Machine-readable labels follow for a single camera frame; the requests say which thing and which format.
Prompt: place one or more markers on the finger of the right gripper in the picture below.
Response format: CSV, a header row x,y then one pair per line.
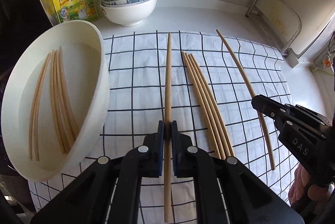
x,y
304,118

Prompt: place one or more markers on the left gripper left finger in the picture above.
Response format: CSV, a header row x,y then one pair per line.
x,y
108,191

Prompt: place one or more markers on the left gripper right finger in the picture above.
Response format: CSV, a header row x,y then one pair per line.
x,y
226,191

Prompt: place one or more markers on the wooden chopstick three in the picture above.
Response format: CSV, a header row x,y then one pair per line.
x,y
62,122

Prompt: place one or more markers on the wooden chopstick five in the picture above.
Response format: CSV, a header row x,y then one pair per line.
x,y
168,218

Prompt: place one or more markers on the wooden chopstick nine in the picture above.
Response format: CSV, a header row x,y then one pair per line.
x,y
215,110

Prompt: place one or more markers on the wooden chopstick ten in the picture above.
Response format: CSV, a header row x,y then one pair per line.
x,y
252,94

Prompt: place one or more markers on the wooden chopstick four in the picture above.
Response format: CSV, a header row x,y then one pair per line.
x,y
37,106

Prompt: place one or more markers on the wooden chopstick seven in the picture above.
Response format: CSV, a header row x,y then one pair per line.
x,y
210,115

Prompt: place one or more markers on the wooden chopstick one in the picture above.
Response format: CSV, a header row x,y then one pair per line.
x,y
33,143

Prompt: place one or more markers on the wooden chopstick eight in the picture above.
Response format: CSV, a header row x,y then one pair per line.
x,y
217,127

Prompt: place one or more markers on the wooden chopstick six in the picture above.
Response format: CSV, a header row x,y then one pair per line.
x,y
202,105

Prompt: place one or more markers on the wooden chopstick eleven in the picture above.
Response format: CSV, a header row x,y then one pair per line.
x,y
54,105

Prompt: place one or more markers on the person right hand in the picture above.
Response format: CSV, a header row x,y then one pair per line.
x,y
321,195

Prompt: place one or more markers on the white round tray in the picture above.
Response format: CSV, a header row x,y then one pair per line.
x,y
88,87

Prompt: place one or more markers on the white black grid cloth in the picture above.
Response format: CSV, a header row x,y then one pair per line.
x,y
136,64

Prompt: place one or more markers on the white cutting board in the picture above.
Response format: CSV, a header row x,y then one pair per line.
x,y
308,4

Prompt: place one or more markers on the metal rack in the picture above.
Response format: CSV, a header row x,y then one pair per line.
x,y
280,23

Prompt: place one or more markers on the large white bowl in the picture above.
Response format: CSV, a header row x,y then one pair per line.
x,y
128,15

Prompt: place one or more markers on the wall power outlet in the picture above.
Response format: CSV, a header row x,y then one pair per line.
x,y
324,63

